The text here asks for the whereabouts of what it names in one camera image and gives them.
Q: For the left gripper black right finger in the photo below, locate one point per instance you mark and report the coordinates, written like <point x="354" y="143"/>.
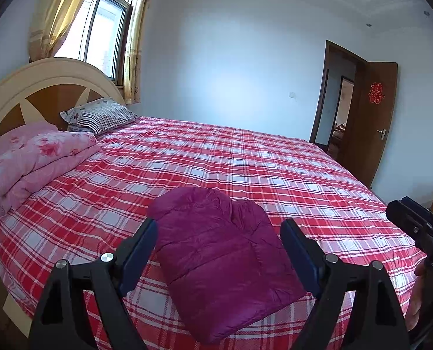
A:
<point x="376" y="320"/>

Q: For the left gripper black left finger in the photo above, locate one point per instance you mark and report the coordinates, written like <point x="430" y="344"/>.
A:
<point x="61" y="318"/>

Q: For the magenta down jacket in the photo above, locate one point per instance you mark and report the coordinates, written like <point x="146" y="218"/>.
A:
<point x="224" y="265"/>

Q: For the person's right hand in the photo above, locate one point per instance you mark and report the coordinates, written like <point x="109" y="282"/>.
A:
<point x="416" y="297"/>

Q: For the red white plaid bedsheet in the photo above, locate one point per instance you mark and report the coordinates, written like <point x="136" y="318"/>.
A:
<point x="92" y="208"/>

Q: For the brown wooden door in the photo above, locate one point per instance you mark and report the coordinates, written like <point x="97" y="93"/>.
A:
<point x="361" y="150"/>

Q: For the pink floral folded quilt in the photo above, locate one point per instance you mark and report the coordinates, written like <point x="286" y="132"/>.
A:
<point x="33" y="155"/>

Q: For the red double happiness decoration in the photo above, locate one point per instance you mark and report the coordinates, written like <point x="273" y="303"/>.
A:
<point x="376" y="93"/>

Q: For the grey striped pillow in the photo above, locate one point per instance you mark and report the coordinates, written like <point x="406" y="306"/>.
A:
<point x="98" y="116"/>

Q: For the cream wooden headboard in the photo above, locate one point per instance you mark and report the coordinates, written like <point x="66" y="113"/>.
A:
<point x="41" y="90"/>

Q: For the gold curtain right of window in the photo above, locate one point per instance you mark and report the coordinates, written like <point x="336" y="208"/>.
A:
<point x="132" y="64"/>

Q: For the gold curtain of window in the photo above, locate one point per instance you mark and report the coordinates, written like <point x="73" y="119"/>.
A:
<point x="50" y="26"/>
<point x="132" y="64"/>

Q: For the gold curtain left of window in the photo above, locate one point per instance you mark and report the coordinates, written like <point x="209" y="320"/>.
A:
<point x="50" y="26"/>

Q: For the silver door handle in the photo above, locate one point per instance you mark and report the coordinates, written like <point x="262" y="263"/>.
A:
<point x="383" y="133"/>

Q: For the dark brown door frame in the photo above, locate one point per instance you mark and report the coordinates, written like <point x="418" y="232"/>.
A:
<point x="339" y="65"/>

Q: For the window with dark frame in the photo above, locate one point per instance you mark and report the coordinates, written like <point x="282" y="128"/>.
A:
<point x="97" y="35"/>

